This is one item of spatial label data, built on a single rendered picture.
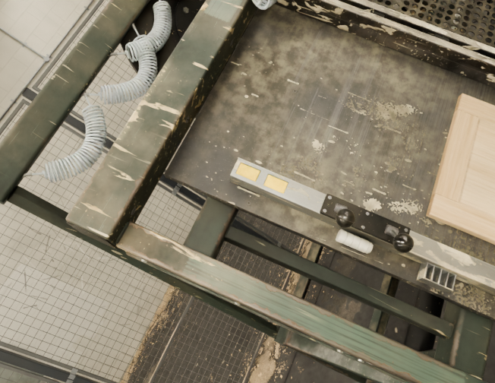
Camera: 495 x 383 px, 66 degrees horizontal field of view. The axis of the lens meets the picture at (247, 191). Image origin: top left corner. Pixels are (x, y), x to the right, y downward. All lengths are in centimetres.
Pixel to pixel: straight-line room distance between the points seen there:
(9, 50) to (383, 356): 539
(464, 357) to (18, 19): 565
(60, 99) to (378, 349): 113
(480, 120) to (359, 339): 66
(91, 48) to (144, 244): 81
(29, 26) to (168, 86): 497
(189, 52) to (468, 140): 74
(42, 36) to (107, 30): 433
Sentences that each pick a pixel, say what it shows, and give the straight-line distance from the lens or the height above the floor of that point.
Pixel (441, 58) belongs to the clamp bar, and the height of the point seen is 139.
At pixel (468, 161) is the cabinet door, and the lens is 110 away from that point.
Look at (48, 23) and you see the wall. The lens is 588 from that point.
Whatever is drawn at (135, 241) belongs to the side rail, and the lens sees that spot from 84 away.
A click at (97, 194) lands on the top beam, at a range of 83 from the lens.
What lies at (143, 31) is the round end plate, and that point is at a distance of 160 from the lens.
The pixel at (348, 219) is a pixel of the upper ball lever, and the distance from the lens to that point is 76.
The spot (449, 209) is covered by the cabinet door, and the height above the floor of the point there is 127.
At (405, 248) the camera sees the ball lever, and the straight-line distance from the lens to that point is 79.
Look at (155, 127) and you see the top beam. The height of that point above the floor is 191.
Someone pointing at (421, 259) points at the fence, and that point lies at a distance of 94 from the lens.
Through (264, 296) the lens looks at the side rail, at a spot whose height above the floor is 157.
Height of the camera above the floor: 202
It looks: 23 degrees down
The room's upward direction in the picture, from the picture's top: 56 degrees counter-clockwise
